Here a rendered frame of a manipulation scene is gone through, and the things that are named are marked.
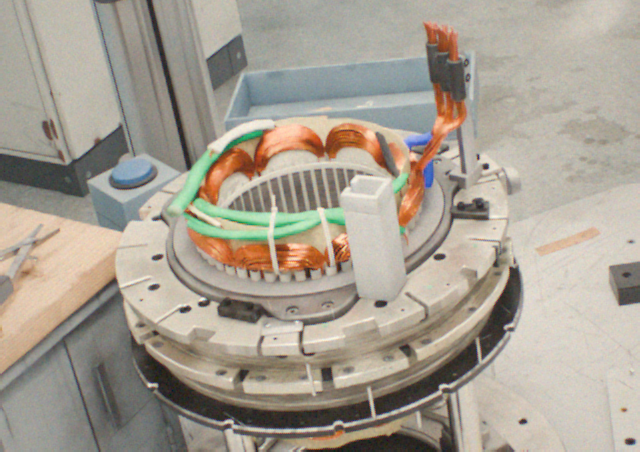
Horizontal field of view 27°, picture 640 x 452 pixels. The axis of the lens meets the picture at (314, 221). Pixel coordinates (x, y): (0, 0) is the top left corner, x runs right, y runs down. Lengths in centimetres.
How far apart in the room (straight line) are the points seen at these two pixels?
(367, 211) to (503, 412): 43
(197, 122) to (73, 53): 191
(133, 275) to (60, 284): 9
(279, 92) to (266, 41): 274
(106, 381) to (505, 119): 242
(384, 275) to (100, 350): 33
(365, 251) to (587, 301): 57
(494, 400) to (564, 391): 8
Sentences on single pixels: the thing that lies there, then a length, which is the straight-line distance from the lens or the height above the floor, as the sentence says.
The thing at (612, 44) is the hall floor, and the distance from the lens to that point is 386.
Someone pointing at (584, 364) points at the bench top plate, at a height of 78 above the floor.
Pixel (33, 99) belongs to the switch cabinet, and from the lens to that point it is 344.
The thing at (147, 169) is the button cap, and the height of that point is 104.
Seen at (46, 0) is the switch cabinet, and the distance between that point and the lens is 334.
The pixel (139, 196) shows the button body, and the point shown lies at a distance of 132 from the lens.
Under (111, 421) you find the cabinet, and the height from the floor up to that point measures 91.
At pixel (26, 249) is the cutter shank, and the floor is 109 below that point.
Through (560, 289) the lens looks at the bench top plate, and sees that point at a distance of 152.
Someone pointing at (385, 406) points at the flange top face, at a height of 102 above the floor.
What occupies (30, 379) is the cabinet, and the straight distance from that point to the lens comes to 115.
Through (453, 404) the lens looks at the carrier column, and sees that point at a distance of 109.
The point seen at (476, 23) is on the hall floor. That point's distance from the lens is 407.
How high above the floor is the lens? 166
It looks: 31 degrees down
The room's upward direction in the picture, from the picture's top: 11 degrees counter-clockwise
